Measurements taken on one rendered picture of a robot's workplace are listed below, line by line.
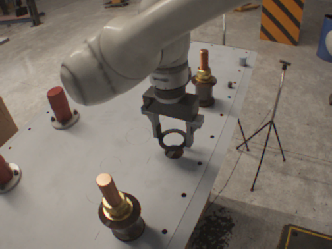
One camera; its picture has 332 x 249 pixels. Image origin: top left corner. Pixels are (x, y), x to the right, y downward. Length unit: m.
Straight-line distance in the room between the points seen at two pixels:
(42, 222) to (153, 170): 0.35
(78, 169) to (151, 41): 0.52
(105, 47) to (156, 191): 0.42
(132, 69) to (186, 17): 0.11
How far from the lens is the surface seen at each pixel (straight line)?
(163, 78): 0.50
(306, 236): 1.87
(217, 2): 0.27
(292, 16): 5.43
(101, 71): 0.33
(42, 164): 0.81
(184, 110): 0.55
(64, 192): 0.70
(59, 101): 0.86
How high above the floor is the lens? 1.89
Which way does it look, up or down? 39 degrees down
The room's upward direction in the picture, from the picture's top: 5 degrees counter-clockwise
